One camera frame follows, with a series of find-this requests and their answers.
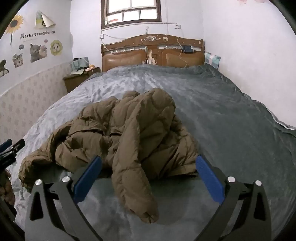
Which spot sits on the person's left hand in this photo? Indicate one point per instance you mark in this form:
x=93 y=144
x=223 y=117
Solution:
x=7 y=192

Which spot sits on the pale green cloth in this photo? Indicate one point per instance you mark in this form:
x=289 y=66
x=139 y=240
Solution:
x=76 y=72

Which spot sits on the tabby kitten wall sticker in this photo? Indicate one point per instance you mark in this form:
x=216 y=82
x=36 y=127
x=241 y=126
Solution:
x=18 y=60

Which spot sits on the flower framed cat sticker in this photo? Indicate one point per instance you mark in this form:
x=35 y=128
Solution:
x=56 y=47

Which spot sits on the black white cat sticker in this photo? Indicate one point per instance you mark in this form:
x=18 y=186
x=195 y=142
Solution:
x=2 y=68

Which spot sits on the sunflower wall sticker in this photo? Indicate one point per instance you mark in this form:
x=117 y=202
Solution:
x=15 y=23

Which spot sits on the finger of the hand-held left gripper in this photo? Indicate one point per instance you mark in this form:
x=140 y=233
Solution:
x=5 y=144
x=18 y=145

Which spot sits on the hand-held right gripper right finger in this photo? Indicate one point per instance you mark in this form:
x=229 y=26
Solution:
x=209 y=180

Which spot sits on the brown framed window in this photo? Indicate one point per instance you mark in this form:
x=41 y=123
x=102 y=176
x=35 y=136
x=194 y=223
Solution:
x=131 y=11

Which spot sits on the black device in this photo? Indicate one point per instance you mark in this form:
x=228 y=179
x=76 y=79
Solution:
x=187 y=49

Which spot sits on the curled paper poster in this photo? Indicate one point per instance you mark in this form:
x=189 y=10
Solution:
x=44 y=20

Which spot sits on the lettering wall sticker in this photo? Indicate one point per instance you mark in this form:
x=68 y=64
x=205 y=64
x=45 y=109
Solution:
x=34 y=34

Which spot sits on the dark speech bubble sticker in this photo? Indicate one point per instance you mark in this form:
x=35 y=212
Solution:
x=21 y=47

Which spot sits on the grey cats wall sticker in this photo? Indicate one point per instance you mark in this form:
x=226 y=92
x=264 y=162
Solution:
x=35 y=52

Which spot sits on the green bag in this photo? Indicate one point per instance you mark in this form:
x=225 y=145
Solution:
x=79 y=63

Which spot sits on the grey fleece blanket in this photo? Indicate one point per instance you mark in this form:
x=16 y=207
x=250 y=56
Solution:
x=219 y=104

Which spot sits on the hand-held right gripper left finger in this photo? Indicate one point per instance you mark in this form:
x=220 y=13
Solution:
x=89 y=178

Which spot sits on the brown puffer jacket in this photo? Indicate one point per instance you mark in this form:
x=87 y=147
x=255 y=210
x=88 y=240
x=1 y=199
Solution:
x=138 y=129

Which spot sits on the checked pillow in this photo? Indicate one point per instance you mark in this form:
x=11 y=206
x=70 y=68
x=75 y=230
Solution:
x=212 y=59

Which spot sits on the wooden headboard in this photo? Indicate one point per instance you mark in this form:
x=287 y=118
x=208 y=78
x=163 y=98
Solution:
x=124 y=59

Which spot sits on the wooden nightstand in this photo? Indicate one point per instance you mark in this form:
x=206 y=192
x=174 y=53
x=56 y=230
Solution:
x=74 y=81

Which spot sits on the small orange object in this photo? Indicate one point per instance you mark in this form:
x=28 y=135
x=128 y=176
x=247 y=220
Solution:
x=91 y=67

